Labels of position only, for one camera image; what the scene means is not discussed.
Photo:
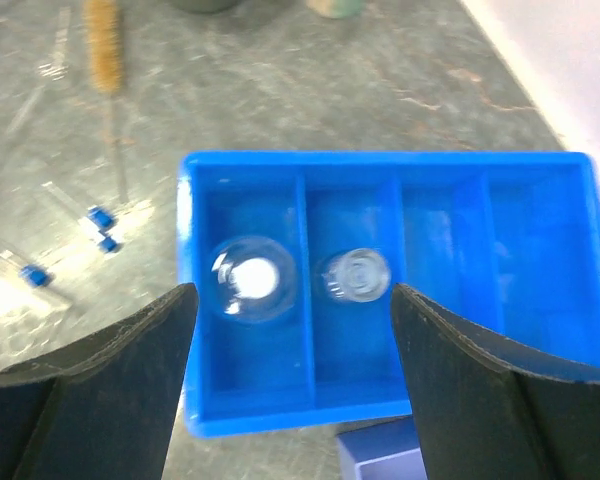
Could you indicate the round glass flask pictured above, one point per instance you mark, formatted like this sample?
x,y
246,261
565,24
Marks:
x,y
252,279

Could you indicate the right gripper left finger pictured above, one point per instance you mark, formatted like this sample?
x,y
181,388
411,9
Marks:
x,y
104,406

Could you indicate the blue compartment bin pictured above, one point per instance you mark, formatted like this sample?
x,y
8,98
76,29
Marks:
x,y
510,241

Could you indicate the clear glass pipette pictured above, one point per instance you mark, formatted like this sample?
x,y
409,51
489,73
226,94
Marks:
x,y
53,70

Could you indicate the tan bottle brush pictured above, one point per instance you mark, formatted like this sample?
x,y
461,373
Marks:
x,y
102,22

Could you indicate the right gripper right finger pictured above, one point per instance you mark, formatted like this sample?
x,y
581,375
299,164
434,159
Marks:
x,y
488,407

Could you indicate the small glass stoppered bottle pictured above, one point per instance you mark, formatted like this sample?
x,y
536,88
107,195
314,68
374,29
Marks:
x,y
356,276

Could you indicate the lavender divider box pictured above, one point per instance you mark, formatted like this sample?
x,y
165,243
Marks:
x,y
383,451

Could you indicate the blue cap test tube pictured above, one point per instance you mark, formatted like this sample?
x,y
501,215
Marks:
x,y
98,215
102,240
14,266

